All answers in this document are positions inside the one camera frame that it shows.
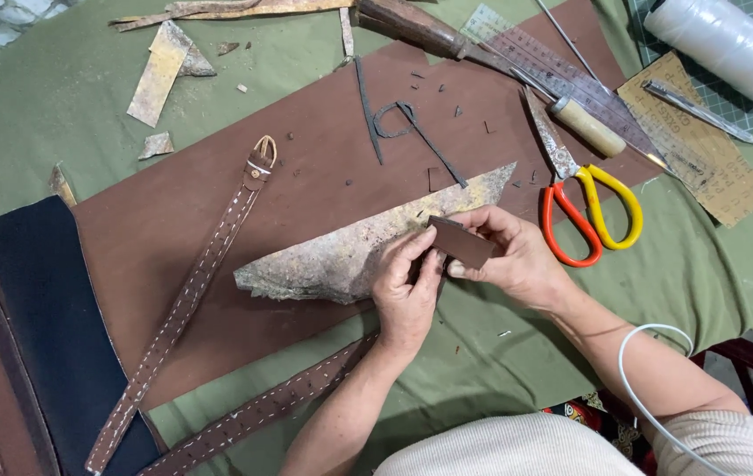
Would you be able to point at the person's left hand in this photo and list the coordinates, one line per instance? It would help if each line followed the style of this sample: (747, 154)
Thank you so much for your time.
(403, 304)

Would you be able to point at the person's right hand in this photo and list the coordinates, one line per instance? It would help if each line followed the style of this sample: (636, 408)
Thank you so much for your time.
(522, 264)

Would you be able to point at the small brown leather piece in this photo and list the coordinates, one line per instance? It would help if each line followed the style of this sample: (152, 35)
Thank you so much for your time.
(466, 244)

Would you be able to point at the large mottled leather scrap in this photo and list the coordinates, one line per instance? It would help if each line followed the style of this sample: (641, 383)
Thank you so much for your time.
(323, 258)

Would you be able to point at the curled dark leather strip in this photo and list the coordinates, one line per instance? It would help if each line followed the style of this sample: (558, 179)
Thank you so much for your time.
(433, 149)

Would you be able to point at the patterned colourful fabric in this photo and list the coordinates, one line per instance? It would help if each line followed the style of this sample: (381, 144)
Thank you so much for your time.
(608, 423)

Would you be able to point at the person's cream ribbed sweater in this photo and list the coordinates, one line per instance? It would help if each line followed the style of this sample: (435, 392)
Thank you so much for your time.
(522, 449)

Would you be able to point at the straight dark leather strip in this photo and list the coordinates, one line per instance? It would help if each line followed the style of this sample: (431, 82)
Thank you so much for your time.
(368, 112)

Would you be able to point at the clear plastic ruler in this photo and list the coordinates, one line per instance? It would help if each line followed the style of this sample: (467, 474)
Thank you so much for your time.
(548, 63)

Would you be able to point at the tan sandpaper sheet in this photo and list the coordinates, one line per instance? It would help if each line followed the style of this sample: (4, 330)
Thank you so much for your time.
(714, 172)

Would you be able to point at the thin metal rod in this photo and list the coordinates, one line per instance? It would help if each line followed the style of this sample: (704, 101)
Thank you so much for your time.
(565, 39)

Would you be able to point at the slim metal craft knife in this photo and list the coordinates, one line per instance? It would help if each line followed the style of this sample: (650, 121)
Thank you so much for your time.
(694, 109)

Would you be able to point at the large brown leather sheet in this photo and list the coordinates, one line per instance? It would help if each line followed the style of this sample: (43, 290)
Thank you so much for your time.
(165, 218)

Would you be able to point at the short narrow mottled leather strip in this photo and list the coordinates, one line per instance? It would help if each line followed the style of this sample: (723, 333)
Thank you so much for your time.
(347, 32)

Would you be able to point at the small mottled leather scrap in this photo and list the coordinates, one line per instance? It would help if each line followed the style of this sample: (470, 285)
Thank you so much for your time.
(156, 145)

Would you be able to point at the white thread spool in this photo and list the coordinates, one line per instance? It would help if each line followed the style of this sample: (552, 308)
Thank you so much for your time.
(727, 46)

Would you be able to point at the triangular mottled leather scrap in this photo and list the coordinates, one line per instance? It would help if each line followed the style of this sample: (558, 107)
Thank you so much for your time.
(198, 65)

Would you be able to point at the long mottled leather rectangle scrap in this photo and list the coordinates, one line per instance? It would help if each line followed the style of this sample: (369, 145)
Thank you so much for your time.
(158, 76)

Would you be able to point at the long thin mottled leather strip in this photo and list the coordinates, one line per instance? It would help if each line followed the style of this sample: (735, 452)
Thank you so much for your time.
(231, 10)

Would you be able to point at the dark navy leather sheet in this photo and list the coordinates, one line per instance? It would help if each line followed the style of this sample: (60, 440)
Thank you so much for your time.
(52, 317)

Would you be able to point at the pointed mottled leather scrap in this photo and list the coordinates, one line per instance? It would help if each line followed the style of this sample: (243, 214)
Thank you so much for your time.
(62, 186)

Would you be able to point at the green table cloth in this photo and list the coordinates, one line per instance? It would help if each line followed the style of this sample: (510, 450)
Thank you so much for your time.
(52, 99)

